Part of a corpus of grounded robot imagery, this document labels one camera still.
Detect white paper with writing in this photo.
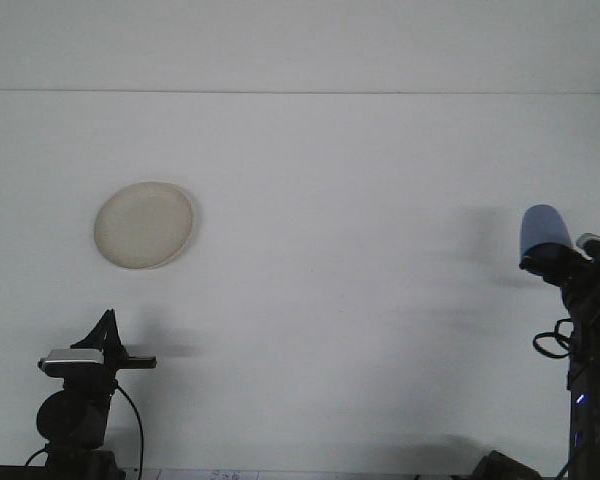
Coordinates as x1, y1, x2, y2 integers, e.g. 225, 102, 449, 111
157, 468, 254, 480

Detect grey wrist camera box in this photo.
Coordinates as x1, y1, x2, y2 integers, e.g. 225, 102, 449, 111
38, 349, 106, 378
574, 232, 600, 264

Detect pale round plate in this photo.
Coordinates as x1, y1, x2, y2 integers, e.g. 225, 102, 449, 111
93, 180, 197, 272

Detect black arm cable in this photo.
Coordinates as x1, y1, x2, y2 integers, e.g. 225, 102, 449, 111
532, 317, 574, 360
113, 383, 146, 474

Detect pale blue cup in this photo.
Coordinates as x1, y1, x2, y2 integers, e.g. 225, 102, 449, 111
519, 203, 575, 251

